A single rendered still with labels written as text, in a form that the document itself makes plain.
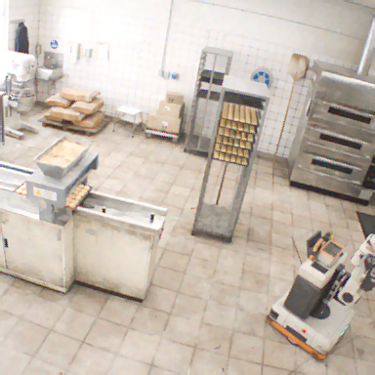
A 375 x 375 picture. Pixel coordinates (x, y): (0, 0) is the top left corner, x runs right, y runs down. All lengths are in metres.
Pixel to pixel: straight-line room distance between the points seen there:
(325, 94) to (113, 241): 3.93
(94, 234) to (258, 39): 4.63
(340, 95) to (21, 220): 4.63
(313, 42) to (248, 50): 1.14
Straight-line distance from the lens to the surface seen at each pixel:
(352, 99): 5.86
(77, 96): 6.83
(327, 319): 3.58
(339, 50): 6.74
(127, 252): 3.13
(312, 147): 6.00
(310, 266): 3.15
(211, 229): 4.37
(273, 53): 6.64
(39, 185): 2.87
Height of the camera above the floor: 2.61
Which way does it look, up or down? 28 degrees down
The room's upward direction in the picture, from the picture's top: 11 degrees clockwise
